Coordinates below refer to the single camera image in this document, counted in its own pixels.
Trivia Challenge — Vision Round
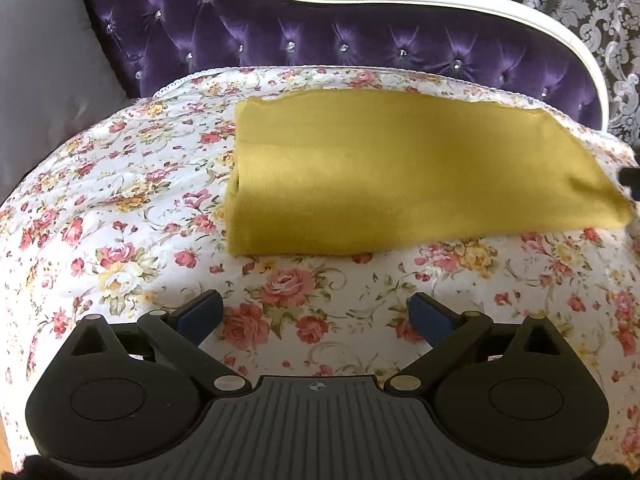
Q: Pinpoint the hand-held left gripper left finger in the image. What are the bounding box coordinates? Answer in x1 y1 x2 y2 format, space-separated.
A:
70 289 252 394

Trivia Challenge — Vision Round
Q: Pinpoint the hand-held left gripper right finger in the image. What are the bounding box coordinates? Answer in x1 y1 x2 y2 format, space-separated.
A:
384 292 568 393

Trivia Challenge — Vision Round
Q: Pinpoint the floral printed blanket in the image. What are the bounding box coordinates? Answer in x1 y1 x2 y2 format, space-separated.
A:
0 65 640 472

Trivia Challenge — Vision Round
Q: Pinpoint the grey cushion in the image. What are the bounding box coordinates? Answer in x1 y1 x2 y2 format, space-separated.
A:
0 0 132 203

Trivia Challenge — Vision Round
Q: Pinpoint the purple tufted sofa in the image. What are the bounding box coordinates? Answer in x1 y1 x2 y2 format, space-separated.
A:
30 0 611 136

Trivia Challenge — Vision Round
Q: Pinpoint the mustard yellow knit sweater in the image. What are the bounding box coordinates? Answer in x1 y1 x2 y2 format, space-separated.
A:
226 89 634 257

